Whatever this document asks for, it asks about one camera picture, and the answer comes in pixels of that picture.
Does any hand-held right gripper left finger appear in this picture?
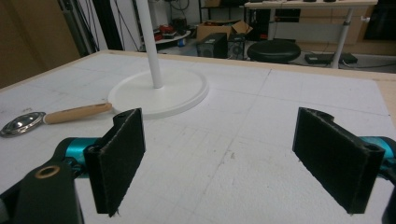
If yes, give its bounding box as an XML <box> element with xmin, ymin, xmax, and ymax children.
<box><xmin>52</xmin><ymin>107</ymin><xmax>147</xmax><ymax>217</ymax></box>

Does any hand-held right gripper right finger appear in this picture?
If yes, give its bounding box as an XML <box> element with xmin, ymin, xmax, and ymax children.
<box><xmin>292</xmin><ymin>106</ymin><xmax>396</xmax><ymax>215</ymax></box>

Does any white stand with round base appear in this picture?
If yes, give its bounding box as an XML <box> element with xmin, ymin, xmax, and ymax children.
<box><xmin>106</xmin><ymin>0</ymin><xmax>210</xmax><ymax>120</ymax></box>

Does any black flat device on floor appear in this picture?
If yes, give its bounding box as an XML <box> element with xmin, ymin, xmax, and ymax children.
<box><xmin>304</xmin><ymin>52</ymin><xmax>359</xmax><ymax>65</ymax></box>

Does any black round stool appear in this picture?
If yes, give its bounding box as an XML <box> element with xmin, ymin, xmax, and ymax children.
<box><xmin>247</xmin><ymin>38</ymin><xmax>303</xmax><ymax>64</ymax></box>

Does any white shelf with red items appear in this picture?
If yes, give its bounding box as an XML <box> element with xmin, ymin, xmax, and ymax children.
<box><xmin>153</xmin><ymin>23</ymin><xmax>192</xmax><ymax>46</ymax></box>

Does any black computer case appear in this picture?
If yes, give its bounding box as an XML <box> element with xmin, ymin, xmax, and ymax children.
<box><xmin>196</xmin><ymin>32</ymin><xmax>229</xmax><ymax>60</ymax></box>

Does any open cardboard box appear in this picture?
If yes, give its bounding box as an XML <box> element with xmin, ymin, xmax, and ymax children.
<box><xmin>195</xmin><ymin>19</ymin><xmax>254</xmax><ymax>42</ymax></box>

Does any metal spoon with wooden handle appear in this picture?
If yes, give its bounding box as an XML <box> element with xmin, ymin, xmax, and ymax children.
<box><xmin>0</xmin><ymin>102</ymin><xmax>113</xmax><ymax>139</ymax></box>

